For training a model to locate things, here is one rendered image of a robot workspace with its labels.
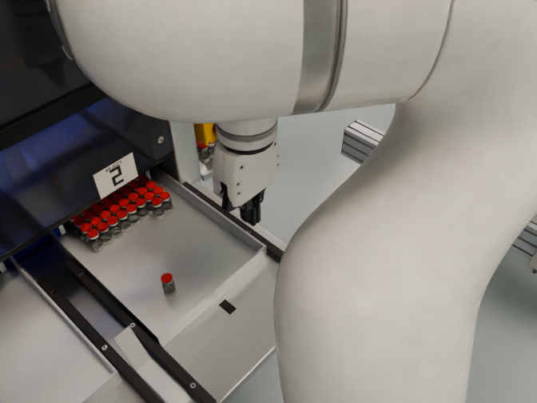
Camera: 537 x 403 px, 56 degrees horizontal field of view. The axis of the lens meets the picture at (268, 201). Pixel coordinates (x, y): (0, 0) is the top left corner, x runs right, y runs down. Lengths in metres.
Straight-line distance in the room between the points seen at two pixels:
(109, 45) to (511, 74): 0.13
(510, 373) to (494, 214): 1.82
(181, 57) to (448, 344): 0.16
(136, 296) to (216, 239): 0.19
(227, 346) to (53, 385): 0.28
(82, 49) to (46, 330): 0.83
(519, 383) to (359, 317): 1.80
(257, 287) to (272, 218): 1.30
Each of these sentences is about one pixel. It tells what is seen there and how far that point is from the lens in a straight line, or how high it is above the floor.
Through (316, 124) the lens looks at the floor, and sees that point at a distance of 2.74.
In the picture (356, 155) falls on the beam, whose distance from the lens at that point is 1.86.
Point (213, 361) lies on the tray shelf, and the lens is 0.88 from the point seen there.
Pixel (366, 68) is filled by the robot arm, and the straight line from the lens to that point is 0.17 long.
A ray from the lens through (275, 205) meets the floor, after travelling 2.29.
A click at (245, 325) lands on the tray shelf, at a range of 0.91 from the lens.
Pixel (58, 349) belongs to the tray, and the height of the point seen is 0.88.
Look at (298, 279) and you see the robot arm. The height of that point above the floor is 1.48.
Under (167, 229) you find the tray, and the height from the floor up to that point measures 0.88.
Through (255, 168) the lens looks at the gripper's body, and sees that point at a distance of 0.71.
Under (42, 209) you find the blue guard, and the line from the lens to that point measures 0.93.
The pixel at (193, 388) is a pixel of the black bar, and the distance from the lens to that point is 0.84.
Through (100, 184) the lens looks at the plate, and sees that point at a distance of 0.97.
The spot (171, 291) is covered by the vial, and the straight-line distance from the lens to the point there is 0.94.
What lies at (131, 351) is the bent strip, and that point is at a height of 0.91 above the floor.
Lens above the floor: 1.67
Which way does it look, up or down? 46 degrees down
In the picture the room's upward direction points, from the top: straight up
